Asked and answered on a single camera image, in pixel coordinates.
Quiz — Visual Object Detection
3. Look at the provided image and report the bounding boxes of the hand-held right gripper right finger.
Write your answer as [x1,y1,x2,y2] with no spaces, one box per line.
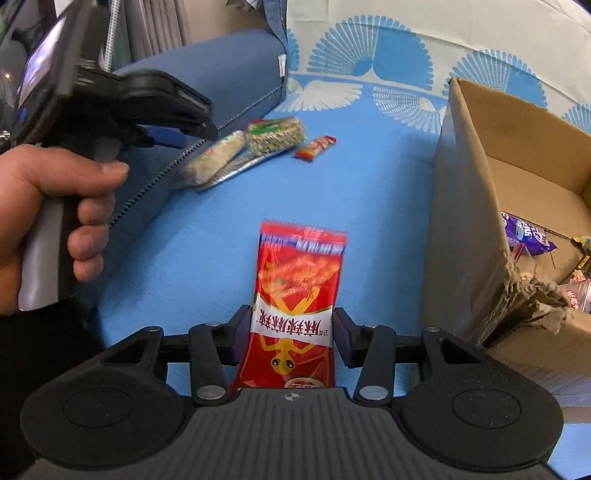
[333,307,488,407]

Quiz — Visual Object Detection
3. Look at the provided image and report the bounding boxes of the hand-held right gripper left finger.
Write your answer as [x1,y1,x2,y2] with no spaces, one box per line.
[99,305,254,407]

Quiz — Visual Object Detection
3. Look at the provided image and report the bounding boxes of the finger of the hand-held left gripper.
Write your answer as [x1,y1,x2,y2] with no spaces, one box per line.
[179,87,219,140]

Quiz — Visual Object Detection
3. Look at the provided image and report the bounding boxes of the pale green long packet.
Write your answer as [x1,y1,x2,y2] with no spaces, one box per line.
[179,130,249,190]

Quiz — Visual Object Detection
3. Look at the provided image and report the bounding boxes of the silver foil packet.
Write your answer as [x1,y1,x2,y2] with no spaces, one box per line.
[194,150,279,193]

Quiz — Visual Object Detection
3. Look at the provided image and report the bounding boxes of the red spicy strip packet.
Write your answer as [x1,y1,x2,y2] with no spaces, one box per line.
[231,219,348,391]

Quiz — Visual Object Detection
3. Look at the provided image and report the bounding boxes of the green puffed rice cake packet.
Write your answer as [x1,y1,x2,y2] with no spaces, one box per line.
[245,117,308,156]

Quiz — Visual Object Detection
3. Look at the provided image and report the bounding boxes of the small red orange packet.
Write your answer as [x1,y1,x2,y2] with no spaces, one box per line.
[294,135,337,162]

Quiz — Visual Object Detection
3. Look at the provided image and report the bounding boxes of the cardboard box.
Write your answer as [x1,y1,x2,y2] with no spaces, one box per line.
[419,77,591,398]

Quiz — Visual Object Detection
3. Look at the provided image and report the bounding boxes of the purple snack packet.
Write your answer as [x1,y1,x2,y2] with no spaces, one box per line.
[501,211,558,257]

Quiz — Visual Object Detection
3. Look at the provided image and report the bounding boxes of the clear biscuit packet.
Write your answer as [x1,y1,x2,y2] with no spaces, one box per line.
[555,277,591,315]

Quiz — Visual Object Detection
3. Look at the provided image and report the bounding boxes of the dark brown bar packet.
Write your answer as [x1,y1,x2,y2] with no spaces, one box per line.
[560,251,591,283]

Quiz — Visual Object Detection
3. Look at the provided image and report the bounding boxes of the person's left hand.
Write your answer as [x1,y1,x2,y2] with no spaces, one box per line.
[0,144,131,318]

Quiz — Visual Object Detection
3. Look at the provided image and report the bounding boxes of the blue sofa armrest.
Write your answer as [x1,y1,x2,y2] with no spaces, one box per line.
[90,30,290,303]

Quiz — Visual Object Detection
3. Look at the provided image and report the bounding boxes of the grey curtain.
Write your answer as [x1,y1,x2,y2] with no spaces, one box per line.
[104,0,269,71]

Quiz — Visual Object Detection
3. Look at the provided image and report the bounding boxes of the blue back cushion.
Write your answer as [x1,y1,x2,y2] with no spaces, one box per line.
[264,0,290,43]

